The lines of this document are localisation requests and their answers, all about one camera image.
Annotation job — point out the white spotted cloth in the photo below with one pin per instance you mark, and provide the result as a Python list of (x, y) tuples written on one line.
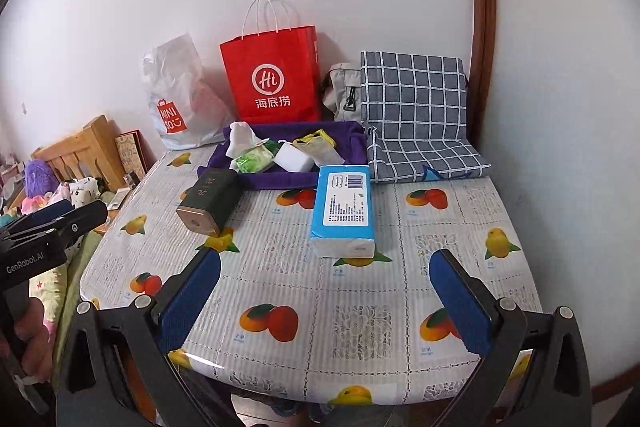
[(82, 192)]

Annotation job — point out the yellow mesh pouch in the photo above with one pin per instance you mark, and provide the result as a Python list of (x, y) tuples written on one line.
[(315, 138)]

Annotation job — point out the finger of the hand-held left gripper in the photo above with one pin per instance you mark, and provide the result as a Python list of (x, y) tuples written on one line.
[(75, 224), (50, 212)]

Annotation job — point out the purple cloth tray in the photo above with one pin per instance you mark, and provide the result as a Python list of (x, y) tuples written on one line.
[(280, 181)]

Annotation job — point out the blue tissue pack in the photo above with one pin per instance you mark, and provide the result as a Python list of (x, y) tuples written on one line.
[(342, 207)]

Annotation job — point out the beige canvas bag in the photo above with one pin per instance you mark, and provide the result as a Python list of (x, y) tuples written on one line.
[(340, 92)]

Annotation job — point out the white tissue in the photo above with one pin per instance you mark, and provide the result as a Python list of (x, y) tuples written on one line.
[(240, 137)]

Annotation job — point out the wooden door frame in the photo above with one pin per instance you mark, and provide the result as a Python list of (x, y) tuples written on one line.
[(482, 7)]

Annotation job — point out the white plastic shopping bag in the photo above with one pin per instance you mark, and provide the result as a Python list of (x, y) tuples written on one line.
[(175, 82)]

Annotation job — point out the person's left hand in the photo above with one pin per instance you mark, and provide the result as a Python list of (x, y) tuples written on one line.
[(35, 337)]

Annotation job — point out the patterned book box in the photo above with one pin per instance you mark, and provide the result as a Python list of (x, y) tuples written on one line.
[(131, 152)]

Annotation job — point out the small black box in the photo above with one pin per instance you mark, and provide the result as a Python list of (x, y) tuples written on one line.
[(131, 179)]

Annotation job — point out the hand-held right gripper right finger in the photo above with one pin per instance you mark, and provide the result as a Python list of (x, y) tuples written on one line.
[(460, 307)]

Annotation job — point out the red paper carrier bag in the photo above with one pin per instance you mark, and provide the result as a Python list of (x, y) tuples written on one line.
[(270, 57)]

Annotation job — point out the wooden headboard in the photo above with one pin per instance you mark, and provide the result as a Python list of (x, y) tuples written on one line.
[(85, 147)]

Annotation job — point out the purple plush toy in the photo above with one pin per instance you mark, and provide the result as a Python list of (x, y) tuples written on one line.
[(40, 177)]

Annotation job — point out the clear plastic bag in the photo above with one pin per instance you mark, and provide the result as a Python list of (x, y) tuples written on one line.
[(322, 154)]

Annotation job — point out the green sachet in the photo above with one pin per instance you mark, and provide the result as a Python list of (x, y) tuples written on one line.
[(270, 146)]

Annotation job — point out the white sponge block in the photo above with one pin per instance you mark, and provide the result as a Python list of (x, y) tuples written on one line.
[(292, 157)]

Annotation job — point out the green wet wipes pack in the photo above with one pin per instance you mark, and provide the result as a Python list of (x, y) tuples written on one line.
[(255, 159)]

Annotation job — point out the grey checked seat cushion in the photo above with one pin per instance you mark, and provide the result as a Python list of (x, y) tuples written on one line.
[(415, 97)]

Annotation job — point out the colourful printed bedding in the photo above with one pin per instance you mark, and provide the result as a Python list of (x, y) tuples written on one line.
[(47, 287)]

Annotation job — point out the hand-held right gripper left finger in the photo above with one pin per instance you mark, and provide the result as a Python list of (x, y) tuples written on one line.
[(192, 302)]

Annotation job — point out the dark box with bronze end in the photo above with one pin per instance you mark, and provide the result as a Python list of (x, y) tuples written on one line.
[(210, 197)]

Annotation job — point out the fruit print tablecloth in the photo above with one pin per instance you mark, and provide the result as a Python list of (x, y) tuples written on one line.
[(350, 307)]

